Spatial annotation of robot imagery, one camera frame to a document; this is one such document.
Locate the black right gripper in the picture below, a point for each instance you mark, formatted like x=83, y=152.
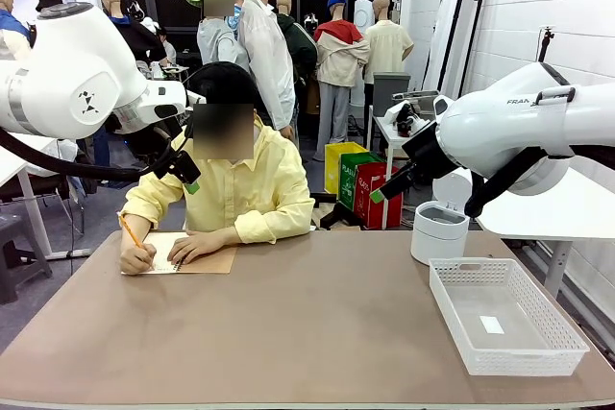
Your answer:
x=425, y=148

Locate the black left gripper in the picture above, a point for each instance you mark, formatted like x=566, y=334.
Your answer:
x=177, y=162

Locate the yellow pencil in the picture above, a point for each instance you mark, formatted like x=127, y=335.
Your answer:
x=130, y=231

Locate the brown spiral notebook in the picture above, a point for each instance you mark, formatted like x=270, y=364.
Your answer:
x=216, y=261

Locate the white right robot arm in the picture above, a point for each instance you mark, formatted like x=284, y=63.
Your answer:
x=504, y=131

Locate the person's right forearm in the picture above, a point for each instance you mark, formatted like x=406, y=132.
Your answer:
x=134, y=230

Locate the person's left forearm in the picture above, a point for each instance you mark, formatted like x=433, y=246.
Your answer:
x=269, y=230

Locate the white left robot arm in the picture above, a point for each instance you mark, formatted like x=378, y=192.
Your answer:
x=72, y=69

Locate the person's left hand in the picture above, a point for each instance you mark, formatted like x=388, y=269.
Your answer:
x=192, y=247

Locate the person's right hand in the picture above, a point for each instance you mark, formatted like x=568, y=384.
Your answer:
x=134, y=258

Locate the green recycling bin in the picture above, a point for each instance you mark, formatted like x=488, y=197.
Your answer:
x=351, y=179

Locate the yellow recycling bin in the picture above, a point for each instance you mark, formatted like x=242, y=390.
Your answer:
x=336, y=165

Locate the black chair base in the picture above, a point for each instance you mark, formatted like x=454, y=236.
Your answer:
x=336, y=212

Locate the white round trash can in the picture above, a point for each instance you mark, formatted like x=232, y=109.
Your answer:
x=439, y=242

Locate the person in yellow shirt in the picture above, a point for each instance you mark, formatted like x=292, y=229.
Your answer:
x=269, y=175

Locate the grey bin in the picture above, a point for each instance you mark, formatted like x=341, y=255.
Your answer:
x=391, y=90

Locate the black cap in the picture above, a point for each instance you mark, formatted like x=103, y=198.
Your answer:
x=221, y=81

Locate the white perforated plastic basket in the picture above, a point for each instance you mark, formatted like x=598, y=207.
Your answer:
x=447, y=280

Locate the mannequin in cream shirt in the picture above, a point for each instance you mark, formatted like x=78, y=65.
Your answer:
x=386, y=50

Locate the mannequin in red beige jacket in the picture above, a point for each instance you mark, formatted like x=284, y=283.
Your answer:
x=338, y=59

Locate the mannequin in grey shirt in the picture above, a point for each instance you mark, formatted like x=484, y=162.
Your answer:
x=216, y=45

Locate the mannequin in white shirt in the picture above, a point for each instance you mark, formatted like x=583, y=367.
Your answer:
x=264, y=55

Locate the mannequin in black jacket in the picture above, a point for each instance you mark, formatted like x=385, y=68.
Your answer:
x=137, y=42

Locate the white side table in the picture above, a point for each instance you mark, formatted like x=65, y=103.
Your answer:
x=552, y=208

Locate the white rectangular sticker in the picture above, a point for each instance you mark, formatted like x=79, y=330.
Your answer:
x=492, y=325

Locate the mannequin in dark green hoodie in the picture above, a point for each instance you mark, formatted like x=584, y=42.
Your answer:
x=298, y=45

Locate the white rounded panel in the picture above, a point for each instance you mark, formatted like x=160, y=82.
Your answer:
x=363, y=14

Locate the white desk with metal legs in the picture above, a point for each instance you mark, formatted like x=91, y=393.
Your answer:
x=14, y=155

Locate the white humanoid robot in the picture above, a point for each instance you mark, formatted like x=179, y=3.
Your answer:
x=137, y=9

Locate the small black tripod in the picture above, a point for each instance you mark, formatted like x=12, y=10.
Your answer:
x=544, y=45

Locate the mannequin in blue white jacket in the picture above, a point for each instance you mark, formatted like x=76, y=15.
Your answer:
x=12, y=31

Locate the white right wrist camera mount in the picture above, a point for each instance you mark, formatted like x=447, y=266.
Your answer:
x=396, y=114

